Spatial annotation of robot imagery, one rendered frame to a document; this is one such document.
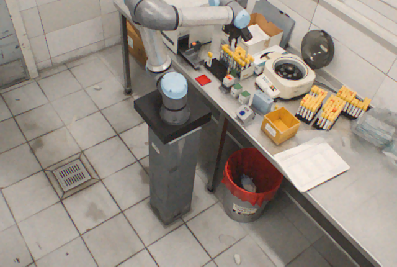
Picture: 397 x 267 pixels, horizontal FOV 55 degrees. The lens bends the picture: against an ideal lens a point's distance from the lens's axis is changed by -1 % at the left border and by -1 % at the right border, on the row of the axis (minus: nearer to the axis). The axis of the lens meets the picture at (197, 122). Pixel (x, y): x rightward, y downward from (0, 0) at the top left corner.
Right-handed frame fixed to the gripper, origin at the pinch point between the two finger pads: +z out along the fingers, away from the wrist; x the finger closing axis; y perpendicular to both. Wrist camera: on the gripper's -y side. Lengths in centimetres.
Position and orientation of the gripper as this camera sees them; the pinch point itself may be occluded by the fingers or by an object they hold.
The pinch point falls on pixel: (234, 49)
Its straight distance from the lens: 201.7
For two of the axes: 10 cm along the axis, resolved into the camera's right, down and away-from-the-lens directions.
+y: -6.2, -6.2, 4.8
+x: -7.8, 4.3, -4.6
